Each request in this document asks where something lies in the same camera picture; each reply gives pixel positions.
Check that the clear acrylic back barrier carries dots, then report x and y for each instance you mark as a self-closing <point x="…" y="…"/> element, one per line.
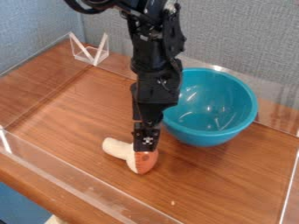
<point x="204" y="105"/>

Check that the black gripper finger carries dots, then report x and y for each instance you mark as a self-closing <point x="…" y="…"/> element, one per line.
<point x="146" y="132"/>

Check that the blue plastic bowl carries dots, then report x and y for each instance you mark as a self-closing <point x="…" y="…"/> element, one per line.
<point x="217" y="108"/>

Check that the brown and white toy mushroom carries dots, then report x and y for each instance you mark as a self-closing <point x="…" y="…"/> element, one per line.
<point x="141" y="161"/>

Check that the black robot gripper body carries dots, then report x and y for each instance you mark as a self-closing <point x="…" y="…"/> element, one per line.
<point x="156" y="91"/>

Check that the clear acrylic barrier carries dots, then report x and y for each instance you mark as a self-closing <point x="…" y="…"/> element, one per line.
<point x="204" y="105"/>
<point x="112" y="201"/>

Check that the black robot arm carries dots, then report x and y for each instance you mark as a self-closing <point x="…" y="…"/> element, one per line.
<point x="158" y="42"/>

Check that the clear acrylic front barrier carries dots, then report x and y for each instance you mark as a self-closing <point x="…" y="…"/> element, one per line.
<point x="112" y="201"/>

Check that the clear acrylic corner bracket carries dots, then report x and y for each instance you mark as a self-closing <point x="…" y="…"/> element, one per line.
<point x="89" y="54"/>

